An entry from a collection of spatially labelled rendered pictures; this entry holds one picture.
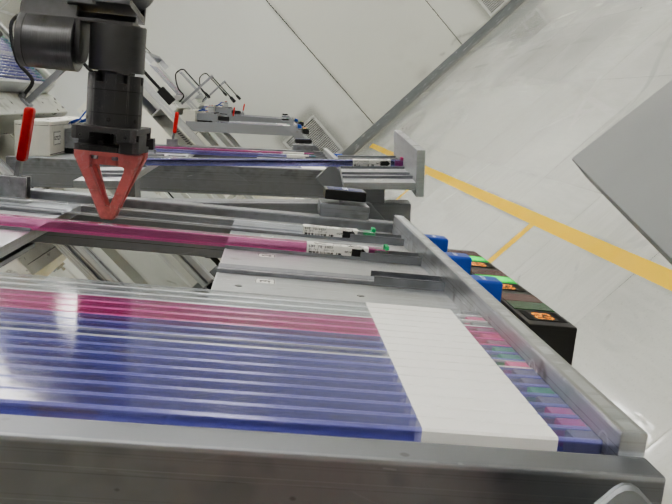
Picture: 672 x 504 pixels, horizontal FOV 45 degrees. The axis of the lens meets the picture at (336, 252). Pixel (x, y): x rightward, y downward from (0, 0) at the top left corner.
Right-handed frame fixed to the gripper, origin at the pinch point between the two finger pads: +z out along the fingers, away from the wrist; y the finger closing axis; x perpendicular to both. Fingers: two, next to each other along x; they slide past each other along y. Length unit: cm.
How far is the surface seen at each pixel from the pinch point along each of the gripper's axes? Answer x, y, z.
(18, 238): -4.6, 15.8, 0.9
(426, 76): 162, -750, -56
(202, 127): -31, -440, 6
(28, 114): -10.4, -5.1, -9.2
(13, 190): -11.7, -5.0, -0.6
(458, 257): 35.9, 11.8, -0.3
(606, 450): 33, 57, 0
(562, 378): 33, 51, -1
